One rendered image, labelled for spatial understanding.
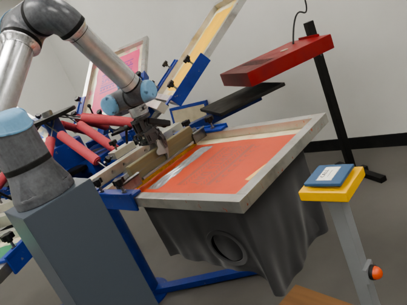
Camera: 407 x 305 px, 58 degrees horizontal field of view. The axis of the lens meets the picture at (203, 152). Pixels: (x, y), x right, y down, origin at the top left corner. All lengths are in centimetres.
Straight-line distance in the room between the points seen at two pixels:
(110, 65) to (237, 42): 247
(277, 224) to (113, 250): 55
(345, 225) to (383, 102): 226
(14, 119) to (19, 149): 7
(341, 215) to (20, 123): 83
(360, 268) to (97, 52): 100
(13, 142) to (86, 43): 43
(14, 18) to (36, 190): 55
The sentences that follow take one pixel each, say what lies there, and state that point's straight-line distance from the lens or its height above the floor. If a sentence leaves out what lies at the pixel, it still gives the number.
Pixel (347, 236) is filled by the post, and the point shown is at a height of 79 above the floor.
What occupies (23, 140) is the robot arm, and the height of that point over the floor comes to 135.
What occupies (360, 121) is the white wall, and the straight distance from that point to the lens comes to 337.
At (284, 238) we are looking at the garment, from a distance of 133.
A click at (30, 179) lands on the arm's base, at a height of 126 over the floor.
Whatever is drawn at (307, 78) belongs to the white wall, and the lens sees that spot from 339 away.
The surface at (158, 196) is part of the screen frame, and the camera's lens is 124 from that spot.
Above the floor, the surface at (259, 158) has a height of 96.
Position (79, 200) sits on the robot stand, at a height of 117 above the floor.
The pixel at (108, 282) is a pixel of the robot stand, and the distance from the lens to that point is 104.
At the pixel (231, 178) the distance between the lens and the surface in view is 122.
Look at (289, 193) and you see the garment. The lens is 134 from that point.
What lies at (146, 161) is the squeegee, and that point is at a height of 104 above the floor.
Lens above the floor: 142
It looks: 17 degrees down
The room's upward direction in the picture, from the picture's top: 23 degrees counter-clockwise
